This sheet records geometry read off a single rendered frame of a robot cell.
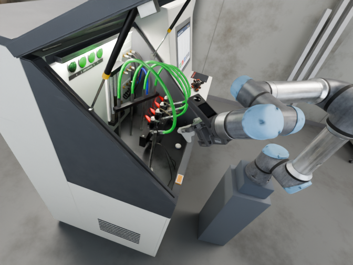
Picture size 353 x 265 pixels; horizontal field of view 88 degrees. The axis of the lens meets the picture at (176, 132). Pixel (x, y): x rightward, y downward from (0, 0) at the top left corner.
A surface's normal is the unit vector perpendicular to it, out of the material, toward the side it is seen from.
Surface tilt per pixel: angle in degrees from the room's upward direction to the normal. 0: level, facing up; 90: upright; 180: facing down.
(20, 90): 90
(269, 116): 45
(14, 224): 0
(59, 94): 90
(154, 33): 90
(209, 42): 90
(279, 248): 0
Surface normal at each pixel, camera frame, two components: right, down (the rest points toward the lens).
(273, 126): 0.44, -0.04
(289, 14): -0.16, 0.65
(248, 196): 0.19, -0.72
